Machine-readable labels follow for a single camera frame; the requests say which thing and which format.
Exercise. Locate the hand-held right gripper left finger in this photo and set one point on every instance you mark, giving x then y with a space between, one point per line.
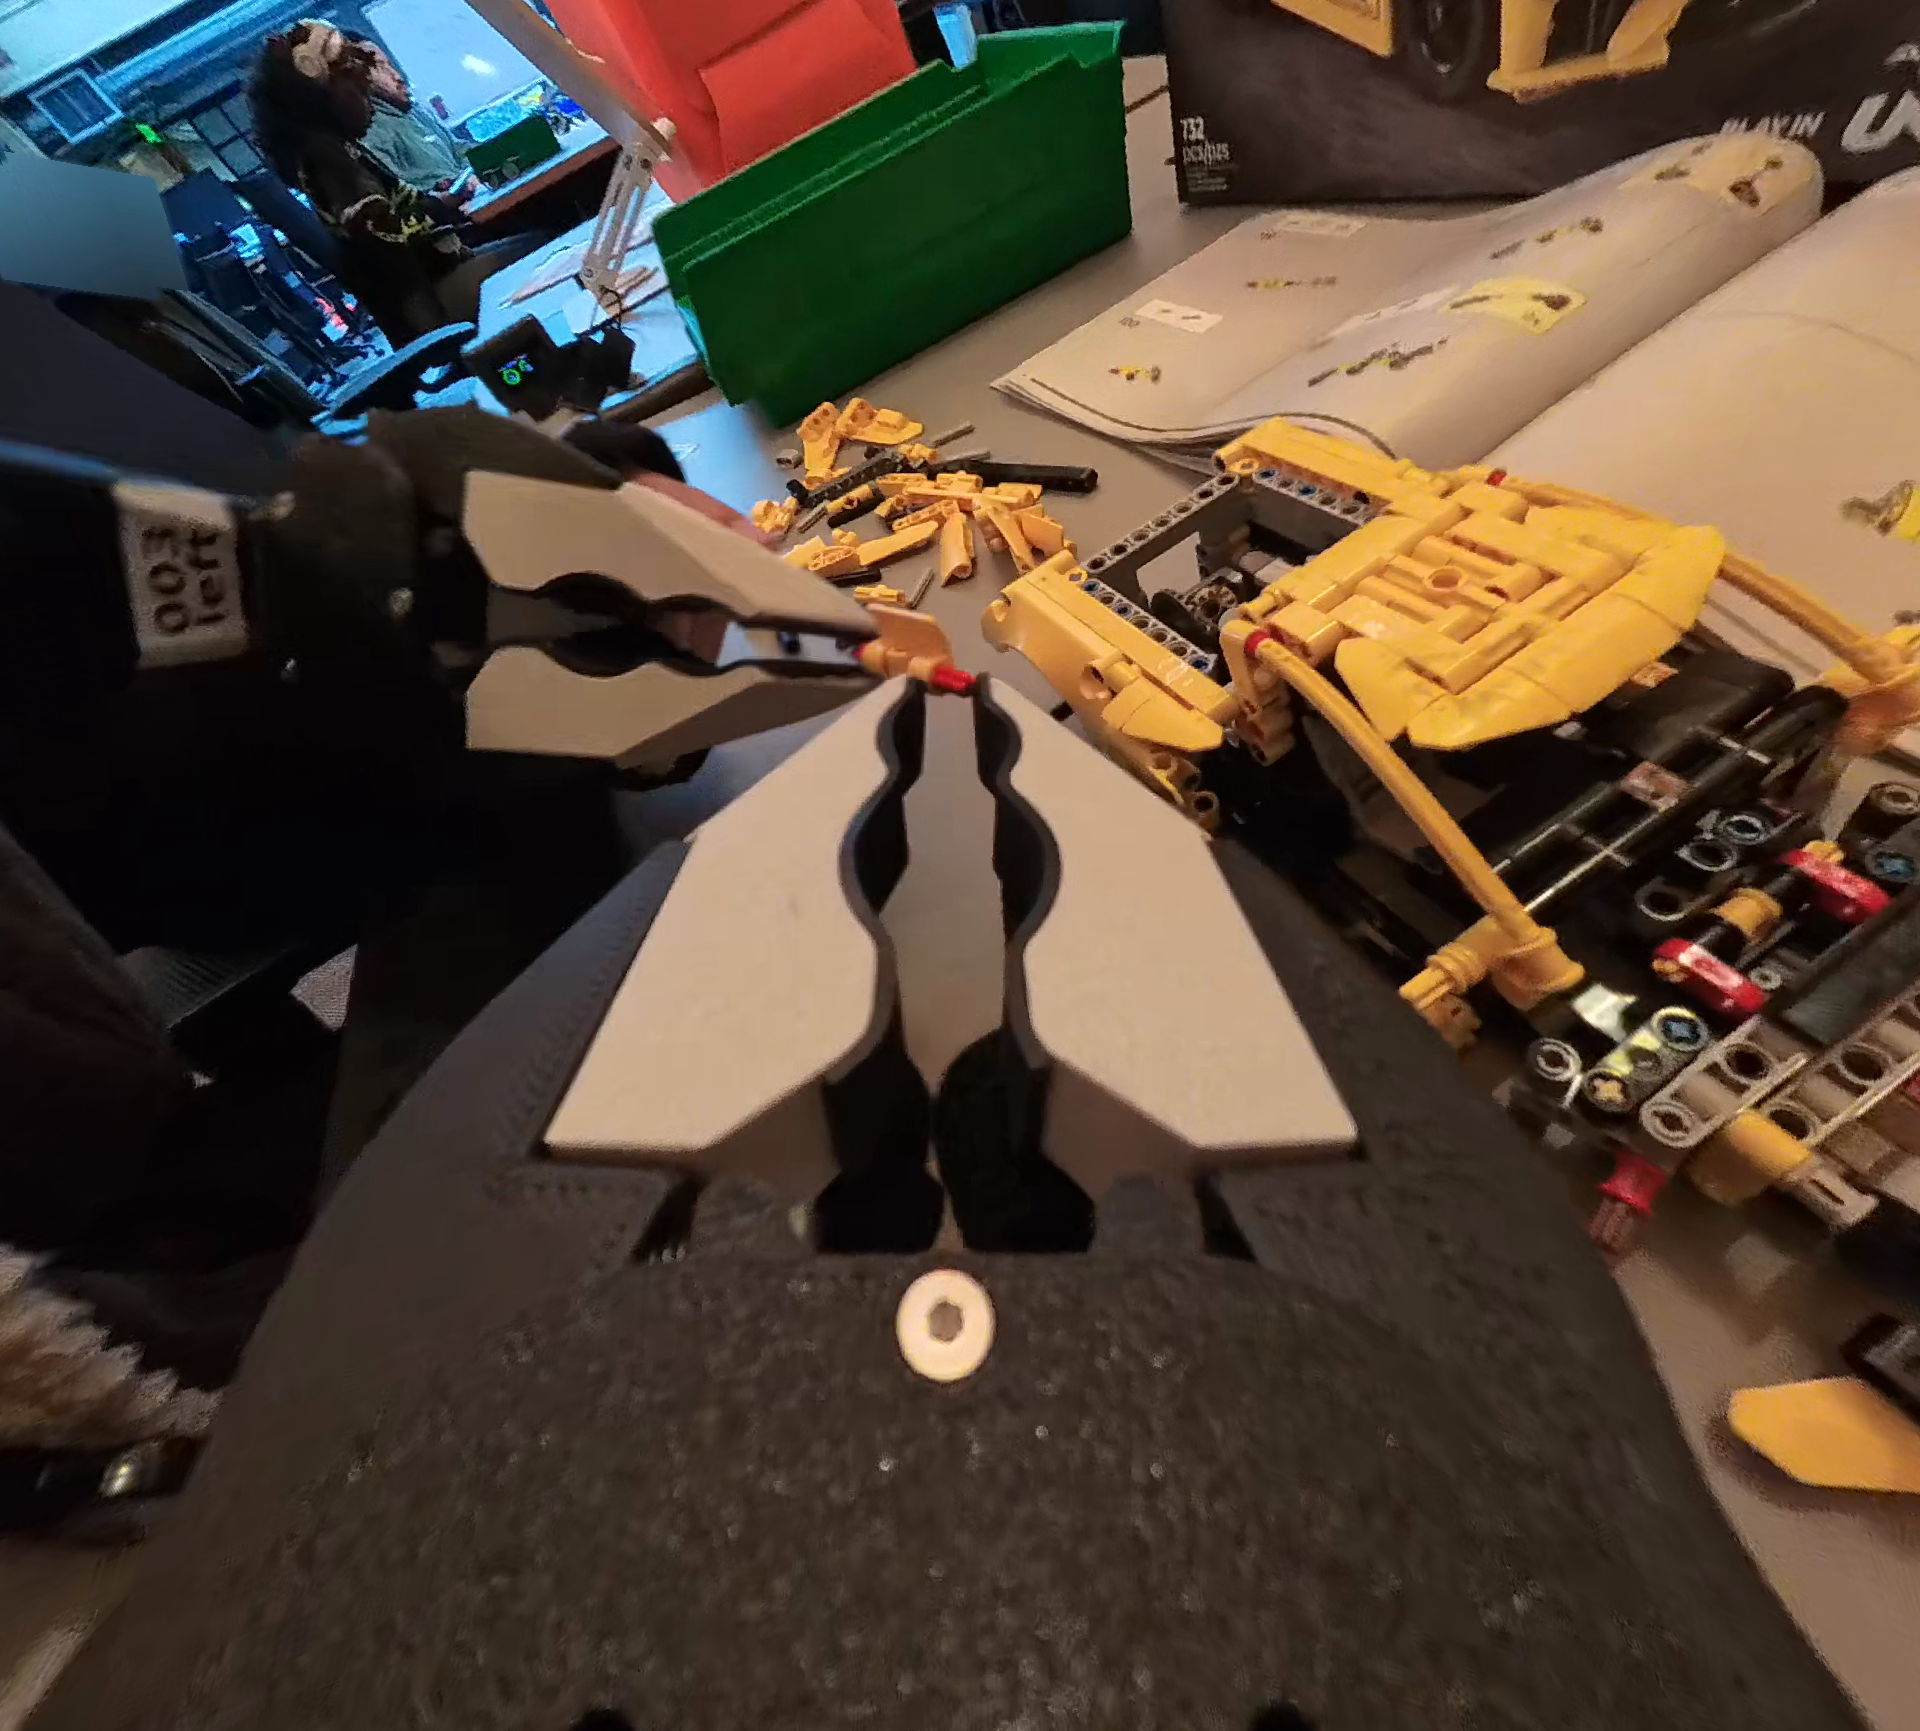
721 996

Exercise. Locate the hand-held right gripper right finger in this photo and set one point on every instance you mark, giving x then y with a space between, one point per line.
1184 996

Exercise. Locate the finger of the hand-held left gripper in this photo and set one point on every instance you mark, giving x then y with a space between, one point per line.
631 712
674 546

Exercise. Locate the yellow brick subassembly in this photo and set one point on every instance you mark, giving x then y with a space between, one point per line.
909 640

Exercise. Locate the pile of yellow brick parts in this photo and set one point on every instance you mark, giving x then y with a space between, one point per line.
931 508

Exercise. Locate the yellow toy brick car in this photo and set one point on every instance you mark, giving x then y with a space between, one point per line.
1470 592

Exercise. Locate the grey desk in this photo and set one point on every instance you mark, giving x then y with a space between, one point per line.
1688 1303

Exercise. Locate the person's left hand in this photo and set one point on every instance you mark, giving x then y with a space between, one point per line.
691 634

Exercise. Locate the small black display device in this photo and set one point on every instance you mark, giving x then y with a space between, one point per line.
513 366

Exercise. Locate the white lattice stand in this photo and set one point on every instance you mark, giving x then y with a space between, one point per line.
623 200

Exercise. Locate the green storage bin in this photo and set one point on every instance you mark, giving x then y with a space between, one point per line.
901 246

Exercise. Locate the open instruction booklet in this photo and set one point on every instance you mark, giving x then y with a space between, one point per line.
1351 306

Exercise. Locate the person's fleece jacket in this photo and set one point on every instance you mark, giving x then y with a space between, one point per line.
60 1371

